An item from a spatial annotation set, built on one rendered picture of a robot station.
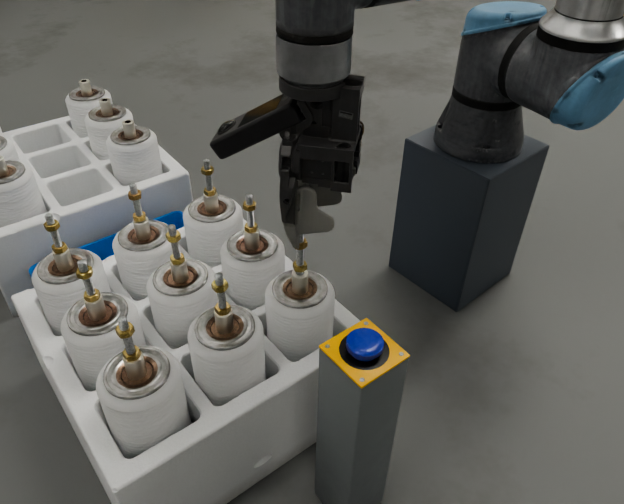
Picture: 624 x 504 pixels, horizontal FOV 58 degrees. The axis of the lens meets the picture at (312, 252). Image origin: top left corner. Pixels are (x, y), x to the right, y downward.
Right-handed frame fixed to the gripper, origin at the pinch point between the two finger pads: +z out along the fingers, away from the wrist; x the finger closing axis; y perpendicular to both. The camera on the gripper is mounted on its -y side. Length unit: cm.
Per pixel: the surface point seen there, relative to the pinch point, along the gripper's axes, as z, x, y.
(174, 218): 24.6, 29.8, -31.5
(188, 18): 35, 182, -88
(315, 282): 9.9, 1.5, 2.6
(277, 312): 10.9, -4.2, -1.3
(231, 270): 11.7, 3.3, -10.1
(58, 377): 17.3, -15.7, -28.0
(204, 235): 12.0, 10.7, -16.9
